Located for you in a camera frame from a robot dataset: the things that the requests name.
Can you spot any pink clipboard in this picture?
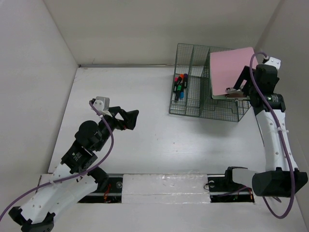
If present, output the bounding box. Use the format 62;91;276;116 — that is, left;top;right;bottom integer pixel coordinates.
210;47;254;94

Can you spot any green clipboard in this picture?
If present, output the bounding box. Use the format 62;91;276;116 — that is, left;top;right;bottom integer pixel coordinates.
211;78;250;100

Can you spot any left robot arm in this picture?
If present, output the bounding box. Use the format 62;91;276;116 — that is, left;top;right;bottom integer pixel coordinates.
8;106;139;232

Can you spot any green capped black highlighter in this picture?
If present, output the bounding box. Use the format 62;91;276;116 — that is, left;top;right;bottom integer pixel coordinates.
174;85;182;101

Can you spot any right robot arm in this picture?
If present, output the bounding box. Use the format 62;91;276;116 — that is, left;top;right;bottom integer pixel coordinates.
223;64;308;197

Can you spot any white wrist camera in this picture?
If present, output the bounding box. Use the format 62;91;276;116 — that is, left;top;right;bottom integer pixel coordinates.
262;56;281;70
89;96;112;116

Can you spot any orange capped black highlighter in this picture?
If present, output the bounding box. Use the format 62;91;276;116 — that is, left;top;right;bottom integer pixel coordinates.
175;74;183;87

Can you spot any purple capped black highlighter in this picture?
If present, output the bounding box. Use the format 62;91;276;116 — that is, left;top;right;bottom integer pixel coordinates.
183;73;188;89

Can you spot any green wire mesh organizer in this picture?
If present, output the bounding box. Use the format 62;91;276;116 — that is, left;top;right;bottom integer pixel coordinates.
169;43;251;122

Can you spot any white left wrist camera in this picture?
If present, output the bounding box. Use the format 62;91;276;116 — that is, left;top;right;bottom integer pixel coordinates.
89;96;112;116

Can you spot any black mounting rail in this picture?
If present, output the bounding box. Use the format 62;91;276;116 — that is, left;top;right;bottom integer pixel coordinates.
80;174;254;204

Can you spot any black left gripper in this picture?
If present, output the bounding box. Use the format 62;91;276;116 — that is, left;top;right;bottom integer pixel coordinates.
96;106;139;151

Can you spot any pink capped black highlighter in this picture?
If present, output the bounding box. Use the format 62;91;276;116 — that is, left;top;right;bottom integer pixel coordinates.
173;76;182;93

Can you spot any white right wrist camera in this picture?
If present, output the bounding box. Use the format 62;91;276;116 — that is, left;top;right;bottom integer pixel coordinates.
262;56;281;70

